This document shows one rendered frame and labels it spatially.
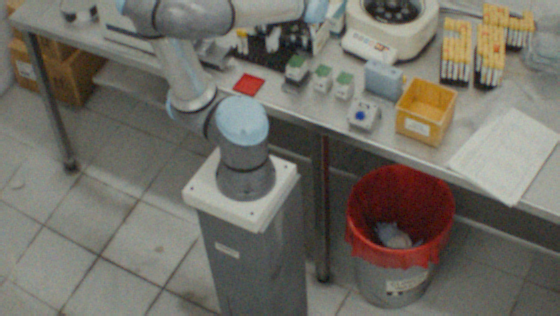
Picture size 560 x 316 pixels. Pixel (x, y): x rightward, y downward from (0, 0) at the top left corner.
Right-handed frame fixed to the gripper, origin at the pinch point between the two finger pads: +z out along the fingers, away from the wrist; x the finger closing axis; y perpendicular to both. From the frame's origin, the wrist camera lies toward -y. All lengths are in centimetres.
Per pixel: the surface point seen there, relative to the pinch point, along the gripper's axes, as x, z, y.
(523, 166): 47, 11, 55
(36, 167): -93, 100, -75
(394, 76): 22.5, 2.2, 19.5
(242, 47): -10.9, 8.1, -12.2
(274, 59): -3.5, 9.7, -5.5
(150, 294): -59, 100, 1
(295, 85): -1.1, 10.5, 5.7
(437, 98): 32.7, 7.3, 26.6
